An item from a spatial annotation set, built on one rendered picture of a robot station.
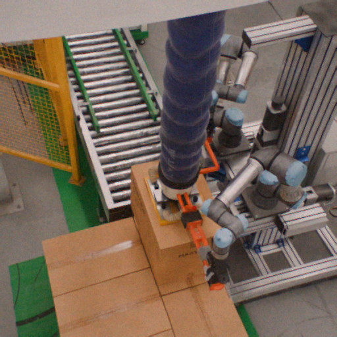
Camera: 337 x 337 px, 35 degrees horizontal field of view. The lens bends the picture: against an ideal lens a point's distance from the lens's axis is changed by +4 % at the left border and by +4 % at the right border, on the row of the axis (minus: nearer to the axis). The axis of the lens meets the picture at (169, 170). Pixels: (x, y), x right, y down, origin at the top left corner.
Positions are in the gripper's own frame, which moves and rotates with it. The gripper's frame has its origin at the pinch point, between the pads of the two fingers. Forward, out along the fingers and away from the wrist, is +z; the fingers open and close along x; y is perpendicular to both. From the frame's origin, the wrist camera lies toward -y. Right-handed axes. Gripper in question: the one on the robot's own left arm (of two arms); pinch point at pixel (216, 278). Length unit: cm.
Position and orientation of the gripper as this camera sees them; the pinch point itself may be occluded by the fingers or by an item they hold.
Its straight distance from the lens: 259.5
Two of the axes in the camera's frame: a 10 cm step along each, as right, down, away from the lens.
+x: -9.5, 2.0, -2.2
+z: -0.5, 6.3, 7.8
